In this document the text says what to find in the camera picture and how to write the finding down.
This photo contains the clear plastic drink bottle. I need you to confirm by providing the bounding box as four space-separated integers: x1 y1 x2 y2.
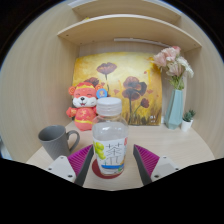
91 96 130 177

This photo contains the pink and white flower bouquet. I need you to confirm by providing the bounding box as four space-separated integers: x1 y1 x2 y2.
151 45 195 91

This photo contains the small white potted succulent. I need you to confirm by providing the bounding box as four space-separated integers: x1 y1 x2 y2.
180 109 197 132

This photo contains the grey ceramic mug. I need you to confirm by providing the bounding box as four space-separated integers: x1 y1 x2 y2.
37 124 81 161

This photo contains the flat round red coaster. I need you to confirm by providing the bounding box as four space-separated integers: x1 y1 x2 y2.
91 158 125 180

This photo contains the light wooden shelf unit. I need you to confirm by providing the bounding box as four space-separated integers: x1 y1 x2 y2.
0 0 224 161

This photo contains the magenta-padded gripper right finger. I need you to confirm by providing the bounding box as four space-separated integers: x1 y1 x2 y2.
132 143 183 186

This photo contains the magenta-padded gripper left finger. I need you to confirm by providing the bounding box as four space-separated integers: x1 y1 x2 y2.
46 143 95 187

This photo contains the teal faceted vase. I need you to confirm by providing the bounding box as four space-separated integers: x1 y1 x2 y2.
164 88 184 130

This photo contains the yellow poppy flower painting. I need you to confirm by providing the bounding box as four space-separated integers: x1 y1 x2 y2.
72 51 164 127

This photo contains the red plush mascot toy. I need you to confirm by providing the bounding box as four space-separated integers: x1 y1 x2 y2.
65 82 108 132

